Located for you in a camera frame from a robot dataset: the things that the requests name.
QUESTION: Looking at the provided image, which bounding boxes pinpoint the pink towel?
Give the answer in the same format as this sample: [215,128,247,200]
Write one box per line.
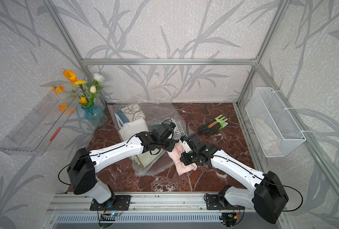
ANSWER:
[168,143,197,176]

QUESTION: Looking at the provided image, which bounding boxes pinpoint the green white striped towel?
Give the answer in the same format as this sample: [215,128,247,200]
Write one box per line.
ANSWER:
[149,118,185,137]

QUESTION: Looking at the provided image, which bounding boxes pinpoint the light green towel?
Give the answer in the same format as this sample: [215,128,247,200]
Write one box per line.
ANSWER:
[134,152,163,167]

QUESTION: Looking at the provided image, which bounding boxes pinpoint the clear plastic vacuum bag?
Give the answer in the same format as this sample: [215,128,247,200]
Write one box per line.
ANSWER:
[108,102,194,177]

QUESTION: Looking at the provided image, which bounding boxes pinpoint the blue patterned towel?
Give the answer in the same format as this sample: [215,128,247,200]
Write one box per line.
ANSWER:
[115,104,146,127]

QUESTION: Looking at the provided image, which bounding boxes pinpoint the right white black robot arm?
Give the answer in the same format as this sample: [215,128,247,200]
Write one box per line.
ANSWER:
[179,134,289,224]

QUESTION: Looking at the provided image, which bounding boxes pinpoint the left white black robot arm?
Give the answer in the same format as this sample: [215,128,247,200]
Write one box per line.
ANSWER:
[66,122,176,207]

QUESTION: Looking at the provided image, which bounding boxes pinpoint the blue glass vase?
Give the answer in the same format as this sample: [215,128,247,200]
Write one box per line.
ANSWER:
[81,104,108,127]

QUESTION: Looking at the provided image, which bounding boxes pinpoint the white cloth in basket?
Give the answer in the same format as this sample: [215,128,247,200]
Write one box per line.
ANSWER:
[252,117,278,153]

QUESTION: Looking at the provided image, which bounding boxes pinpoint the orange white artificial flowers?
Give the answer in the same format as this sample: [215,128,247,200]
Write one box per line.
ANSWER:
[63,70,105,111]

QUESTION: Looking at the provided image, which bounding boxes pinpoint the red clip on shelf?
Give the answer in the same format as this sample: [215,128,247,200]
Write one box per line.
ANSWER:
[49,127,62,142]

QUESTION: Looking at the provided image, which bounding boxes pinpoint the green garden fork wooden handle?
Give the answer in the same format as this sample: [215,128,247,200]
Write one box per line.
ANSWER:
[208,114,228,130]

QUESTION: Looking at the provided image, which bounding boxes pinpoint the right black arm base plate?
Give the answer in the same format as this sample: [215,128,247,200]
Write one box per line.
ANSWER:
[203,193,245,210]

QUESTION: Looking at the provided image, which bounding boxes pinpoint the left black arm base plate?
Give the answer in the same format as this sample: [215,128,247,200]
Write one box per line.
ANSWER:
[89,195,131,212]

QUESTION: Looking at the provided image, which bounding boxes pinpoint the white wire mesh basket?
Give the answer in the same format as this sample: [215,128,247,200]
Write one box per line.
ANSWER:
[245,87,307,158]

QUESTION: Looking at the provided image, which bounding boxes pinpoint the aluminium cage frame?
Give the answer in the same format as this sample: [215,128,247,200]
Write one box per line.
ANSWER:
[43,1,339,197]

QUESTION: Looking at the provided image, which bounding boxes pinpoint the aluminium front rail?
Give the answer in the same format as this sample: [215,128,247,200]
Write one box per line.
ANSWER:
[46,192,287,214]

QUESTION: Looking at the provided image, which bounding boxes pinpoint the clear acrylic wall shelf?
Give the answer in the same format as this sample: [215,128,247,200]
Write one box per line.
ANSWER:
[0,92,79,156]

